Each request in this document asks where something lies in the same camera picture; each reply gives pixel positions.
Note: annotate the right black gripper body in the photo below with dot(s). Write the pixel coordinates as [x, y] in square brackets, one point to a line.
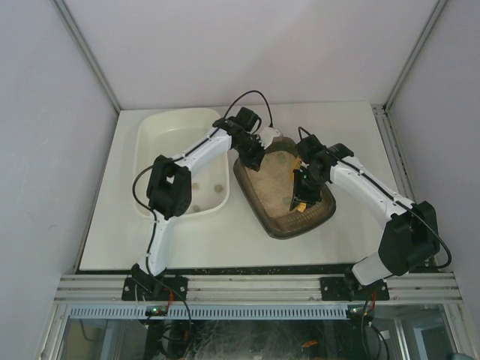
[307, 186]

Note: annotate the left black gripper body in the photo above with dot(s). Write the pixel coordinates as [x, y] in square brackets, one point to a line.
[251, 153]

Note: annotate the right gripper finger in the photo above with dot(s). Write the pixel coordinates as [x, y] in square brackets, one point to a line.
[296, 190]
[306, 200]

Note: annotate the yellow litter scoop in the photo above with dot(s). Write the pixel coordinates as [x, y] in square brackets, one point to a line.
[296, 165]

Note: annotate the dark brown litter box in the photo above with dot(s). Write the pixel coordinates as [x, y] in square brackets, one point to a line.
[295, 223]

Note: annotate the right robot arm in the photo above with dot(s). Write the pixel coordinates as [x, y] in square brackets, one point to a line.
[409, 229]

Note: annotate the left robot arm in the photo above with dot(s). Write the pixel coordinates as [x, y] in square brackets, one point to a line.
[169, 190]

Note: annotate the beige litter pellets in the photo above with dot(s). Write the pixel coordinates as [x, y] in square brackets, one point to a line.
[272, 183]

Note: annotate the white plastic tub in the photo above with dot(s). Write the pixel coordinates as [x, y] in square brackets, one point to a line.
[172, 134]

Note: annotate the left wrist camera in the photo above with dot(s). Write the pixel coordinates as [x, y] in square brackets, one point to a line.
[247, 118]

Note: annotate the aluminium mounting rail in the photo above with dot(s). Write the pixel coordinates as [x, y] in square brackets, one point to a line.
[439, 288]

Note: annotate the grey slotted cable duct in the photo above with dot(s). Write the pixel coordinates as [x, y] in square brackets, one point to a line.
[211, 312]

